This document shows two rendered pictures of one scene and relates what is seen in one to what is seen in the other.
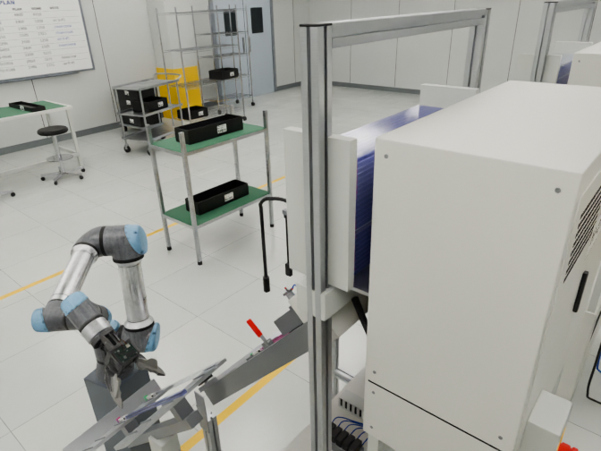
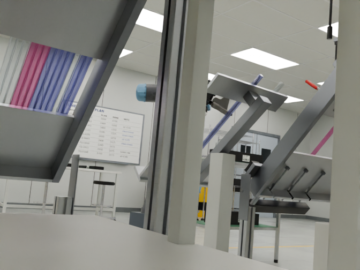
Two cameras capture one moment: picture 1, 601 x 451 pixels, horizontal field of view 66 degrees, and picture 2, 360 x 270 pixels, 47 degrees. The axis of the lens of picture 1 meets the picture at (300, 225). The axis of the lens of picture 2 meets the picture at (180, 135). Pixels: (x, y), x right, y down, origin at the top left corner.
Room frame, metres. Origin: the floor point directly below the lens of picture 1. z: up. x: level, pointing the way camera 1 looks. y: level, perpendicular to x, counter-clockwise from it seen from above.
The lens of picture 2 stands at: (-0.42, 0.21, 0.71)
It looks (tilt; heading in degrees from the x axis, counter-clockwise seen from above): 7 degrees up; 15
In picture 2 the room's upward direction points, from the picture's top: 5 degrees clockwise
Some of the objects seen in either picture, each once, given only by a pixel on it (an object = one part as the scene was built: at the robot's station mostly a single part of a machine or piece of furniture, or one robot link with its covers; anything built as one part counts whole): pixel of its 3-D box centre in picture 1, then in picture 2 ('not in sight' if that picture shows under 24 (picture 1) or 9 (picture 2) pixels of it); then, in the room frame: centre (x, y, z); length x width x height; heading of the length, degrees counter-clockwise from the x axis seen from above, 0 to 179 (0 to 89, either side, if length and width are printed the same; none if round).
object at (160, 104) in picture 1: (149, 104); not in sight; (6.81, 2.12, 0.63); 0.40 x 0.30 x 0.14; 154
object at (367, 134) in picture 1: (389, 180); not in sight; (1.08, -0.23, 1.52); 0.51 x 0.13 x 0.27; 139
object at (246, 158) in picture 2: (210, 128); (236, 157); (3.76, 0.71, 1.01); 0.57 x 0.17 x 0.11; 139
